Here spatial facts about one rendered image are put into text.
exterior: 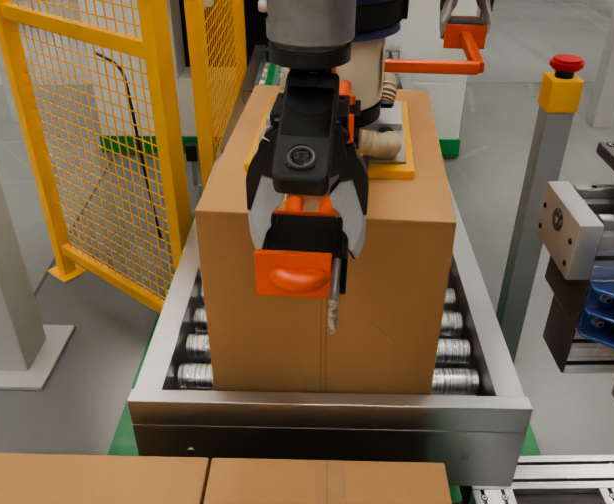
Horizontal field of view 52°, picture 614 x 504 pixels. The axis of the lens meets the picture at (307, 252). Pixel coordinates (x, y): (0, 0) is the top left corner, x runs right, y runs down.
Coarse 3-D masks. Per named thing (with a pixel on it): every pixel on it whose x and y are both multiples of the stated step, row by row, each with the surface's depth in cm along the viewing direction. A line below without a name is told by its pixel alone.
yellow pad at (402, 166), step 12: (408, 120) 124; (396, 132) 117; (408, 132) 118; (408, 144) 114; (372, 156) 108; (396, 156) 108; (408, 156) 110; (372, 168) 106; (384, 168) 106; (396, 168) 106; (408, 168) 106
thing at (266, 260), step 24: (288, 216) 65; (312, 216) 65; (336, 216) 66; (264, 240) 61; (288, 240) 61; (312, 240) 61; (264, 264) 60; (288, 264) 60; (312, 264) 60; (264, 288) 62
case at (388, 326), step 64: (256, 128) 125; (384, 192) 102; (448, 192) 102; (384, 256) 98; (448, 256) 97; (256, 320) 108; (320, 320) 107; (384, 320) 105; (256, 384) 116; (320, 384) 115; (384, 384) 113
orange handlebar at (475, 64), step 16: (464, 32) 132; (464, 48) 127; (400, 64) 115; (416, 64) 115; (432, 64) 115; (448, 64) 115; (464, 64) 114; (480, 64) 115; (288, 208) 70; (320, 208) 71; (272, 272) 60; (288, 272) 59; (304, 272) 59; (320, 272) 60; (288, 288) 59; (304, 288) 59
